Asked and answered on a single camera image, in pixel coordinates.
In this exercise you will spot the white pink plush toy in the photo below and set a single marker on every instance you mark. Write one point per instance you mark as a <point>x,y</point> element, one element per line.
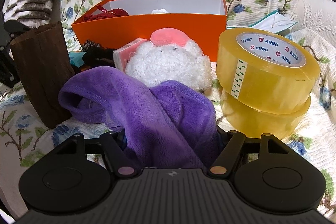
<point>171,55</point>

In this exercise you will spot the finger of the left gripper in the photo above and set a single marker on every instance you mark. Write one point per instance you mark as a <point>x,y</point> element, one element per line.
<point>9,76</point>

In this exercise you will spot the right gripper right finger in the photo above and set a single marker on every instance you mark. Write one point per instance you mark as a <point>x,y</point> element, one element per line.
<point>225,164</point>

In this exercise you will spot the black pompom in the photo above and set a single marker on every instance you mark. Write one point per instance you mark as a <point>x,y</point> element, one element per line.
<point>97,57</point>

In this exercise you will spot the grey sparkly scrunchie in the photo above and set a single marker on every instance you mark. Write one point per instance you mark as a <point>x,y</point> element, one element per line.
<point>89,45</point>

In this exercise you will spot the teal wet wipes pack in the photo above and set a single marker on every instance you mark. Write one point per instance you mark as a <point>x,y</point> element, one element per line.
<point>76,58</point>

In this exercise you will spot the upper yellow tape roll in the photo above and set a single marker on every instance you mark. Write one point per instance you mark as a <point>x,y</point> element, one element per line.
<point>265,71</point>

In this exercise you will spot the white embossed armrest cover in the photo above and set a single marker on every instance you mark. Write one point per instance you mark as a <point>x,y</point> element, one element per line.
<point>318,15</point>

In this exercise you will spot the brown wooden log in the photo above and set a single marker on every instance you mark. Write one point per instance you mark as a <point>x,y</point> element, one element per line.
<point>43,65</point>

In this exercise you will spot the orange cardboard box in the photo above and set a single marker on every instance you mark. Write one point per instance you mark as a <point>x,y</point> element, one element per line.
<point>202,20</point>

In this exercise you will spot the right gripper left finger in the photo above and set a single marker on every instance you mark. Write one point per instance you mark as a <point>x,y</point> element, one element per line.
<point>116,162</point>

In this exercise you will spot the teal edged mask packet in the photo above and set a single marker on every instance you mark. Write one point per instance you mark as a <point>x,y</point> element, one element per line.
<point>273,22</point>

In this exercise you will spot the pink tissue pack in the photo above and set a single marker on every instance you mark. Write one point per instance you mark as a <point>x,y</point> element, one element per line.
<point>122,55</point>

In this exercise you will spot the lower yellow tape roll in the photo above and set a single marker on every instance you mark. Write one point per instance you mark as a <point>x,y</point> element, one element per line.
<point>254,123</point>

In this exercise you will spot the yellow tape roll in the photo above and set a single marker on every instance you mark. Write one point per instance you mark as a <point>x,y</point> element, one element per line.
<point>254,123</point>
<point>265,71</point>

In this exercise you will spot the purple plush cloth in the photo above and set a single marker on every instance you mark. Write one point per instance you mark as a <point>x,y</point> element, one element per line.
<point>166,126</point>

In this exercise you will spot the red knitted plush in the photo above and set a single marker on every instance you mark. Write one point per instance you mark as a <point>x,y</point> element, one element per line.
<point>106,14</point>

